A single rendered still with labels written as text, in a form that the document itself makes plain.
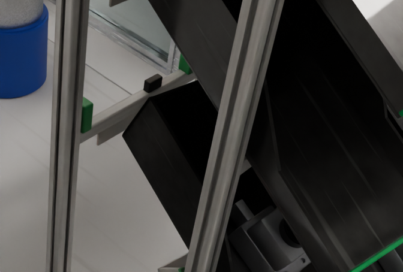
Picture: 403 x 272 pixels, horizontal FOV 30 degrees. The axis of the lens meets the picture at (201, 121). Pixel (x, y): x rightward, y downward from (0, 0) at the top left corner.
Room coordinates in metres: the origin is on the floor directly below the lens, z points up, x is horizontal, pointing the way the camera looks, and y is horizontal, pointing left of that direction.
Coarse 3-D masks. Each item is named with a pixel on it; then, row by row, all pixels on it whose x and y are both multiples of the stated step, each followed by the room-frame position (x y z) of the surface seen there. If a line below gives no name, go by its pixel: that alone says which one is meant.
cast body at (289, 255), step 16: (240, 208) 0.50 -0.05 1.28; (272, 208) 0.51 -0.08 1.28; (240, 224) 0.50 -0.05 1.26; (256, 224) 0.47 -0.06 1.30; (272, 224) 0.47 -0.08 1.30; (240, 240) 0.48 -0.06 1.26; (256, 240) 0.47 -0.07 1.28; (272, 240) 0.46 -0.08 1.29; (288, 240) 0.45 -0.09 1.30; (256, 256) 0.46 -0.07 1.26; (272, 256) 0.45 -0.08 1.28; (288, 256) 0.45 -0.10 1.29; (304, 256) 0.48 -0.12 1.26
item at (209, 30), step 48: (192, 0) 0.50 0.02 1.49; (240, 0) 0.57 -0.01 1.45; (288, 0) 0.59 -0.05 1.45; (192, 48) 0.49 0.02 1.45; (288, 48) 0.55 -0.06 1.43; (336, 48) 0.55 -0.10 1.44; (288, 96) 0.50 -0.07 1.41; (336, 96) 0.53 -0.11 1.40; (288, 144) 0.46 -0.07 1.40; (336, 144) 0.48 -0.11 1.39; (384, 144) 0.50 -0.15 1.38; (288, 192) 0.40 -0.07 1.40; (336, 192) 0.44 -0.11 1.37; (384, 192) 0.46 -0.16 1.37; (336, 240) 0.40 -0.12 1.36; (384, 240) 0.42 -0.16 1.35
